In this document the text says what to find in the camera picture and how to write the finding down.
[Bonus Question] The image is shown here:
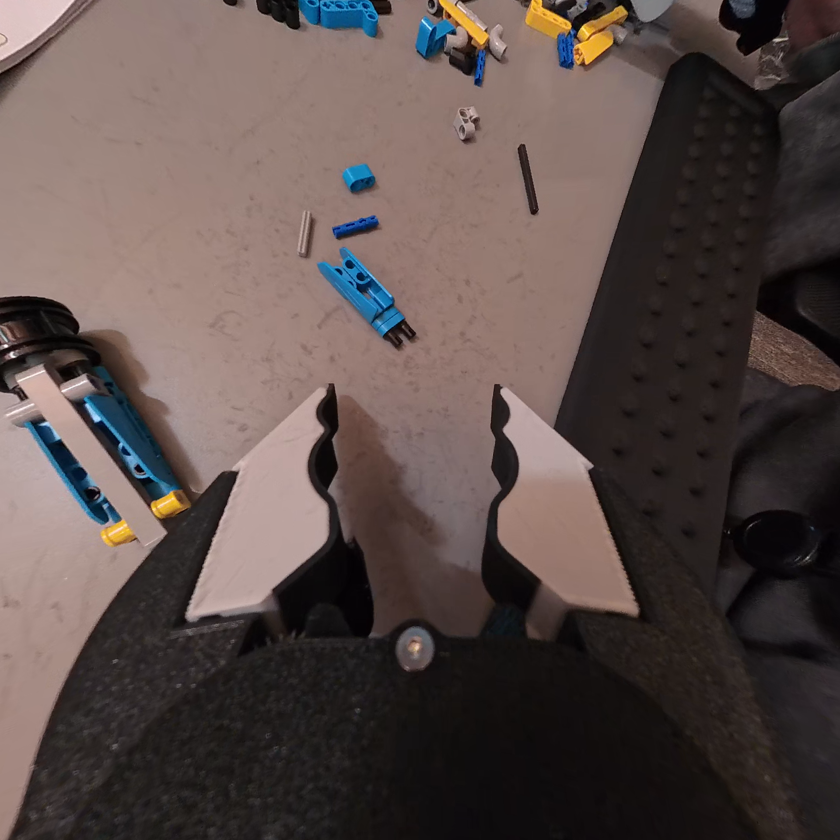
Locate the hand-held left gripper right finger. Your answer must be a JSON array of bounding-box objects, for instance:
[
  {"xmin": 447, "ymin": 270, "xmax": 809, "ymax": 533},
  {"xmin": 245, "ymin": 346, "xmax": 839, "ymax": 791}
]
[{"xmin": 481, "ymin": 384, "xmax": 641, "ymax": 641}]

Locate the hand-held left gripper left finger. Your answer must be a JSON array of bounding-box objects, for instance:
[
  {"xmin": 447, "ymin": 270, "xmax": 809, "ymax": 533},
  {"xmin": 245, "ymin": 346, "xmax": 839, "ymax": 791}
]
[{"xmin": 185, "ymin": 384, "xmax": 343, "ymax": 636}]

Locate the wheel and beam assembly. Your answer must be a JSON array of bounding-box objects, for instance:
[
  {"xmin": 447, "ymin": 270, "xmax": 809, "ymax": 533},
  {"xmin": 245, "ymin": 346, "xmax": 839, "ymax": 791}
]
[{"xmin": 0, "ymin": 295, "xmax": 193, "ymax": 549}]

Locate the blue panel brick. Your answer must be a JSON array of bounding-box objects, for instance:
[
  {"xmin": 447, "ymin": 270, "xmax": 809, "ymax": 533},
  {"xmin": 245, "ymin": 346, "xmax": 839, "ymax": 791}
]
[{"xmin": 317, "ymin": 247, "xmax": 418, "ymax": 350}]

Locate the black axle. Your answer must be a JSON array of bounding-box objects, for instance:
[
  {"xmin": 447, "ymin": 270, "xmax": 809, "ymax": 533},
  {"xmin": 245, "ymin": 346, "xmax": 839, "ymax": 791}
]
[{"xmin": 516, "ymin": 143, "xmax": 541, "ymax": 216}]

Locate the pile of toy bricks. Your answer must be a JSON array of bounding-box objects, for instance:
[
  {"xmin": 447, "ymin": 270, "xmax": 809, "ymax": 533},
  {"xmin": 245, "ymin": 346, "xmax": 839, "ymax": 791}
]
[{"xmin": 223, "ymin": 0, "xmax": 670, "ymax": 86}]

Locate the grey desk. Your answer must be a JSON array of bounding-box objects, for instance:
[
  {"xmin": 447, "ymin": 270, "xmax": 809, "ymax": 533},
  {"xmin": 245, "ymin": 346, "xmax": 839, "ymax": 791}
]
[{"xmin": 0, "ymin": 0, "xmax": 756, "ymax": 834}]

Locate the black round knob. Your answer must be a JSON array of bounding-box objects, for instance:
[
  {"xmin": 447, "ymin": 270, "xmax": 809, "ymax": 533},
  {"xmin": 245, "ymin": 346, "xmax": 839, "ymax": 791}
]
[{"xmin": 735, "ymin": 511, "xmax": 823, "ymax": 578}]

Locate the person's dark clothing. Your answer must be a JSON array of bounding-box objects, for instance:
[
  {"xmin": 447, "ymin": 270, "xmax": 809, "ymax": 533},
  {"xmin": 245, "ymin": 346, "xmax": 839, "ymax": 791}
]
[{"xmin": 715, "ymin": 384, "xmax": 840, "ymax": 840}]

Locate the black studded mat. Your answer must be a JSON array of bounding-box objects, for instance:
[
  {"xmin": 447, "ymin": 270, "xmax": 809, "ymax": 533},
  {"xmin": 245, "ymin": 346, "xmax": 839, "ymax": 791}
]
[{"xmin": 554, "ymin": 52, "xmax": 783, "ymax": 595}]

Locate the instruction manual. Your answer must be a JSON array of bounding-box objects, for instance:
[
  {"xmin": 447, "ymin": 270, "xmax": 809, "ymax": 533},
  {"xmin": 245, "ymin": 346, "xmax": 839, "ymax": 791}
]
[{"xmin": 0, "ymin": 0, "xmax": 98, "ymax": 74}]

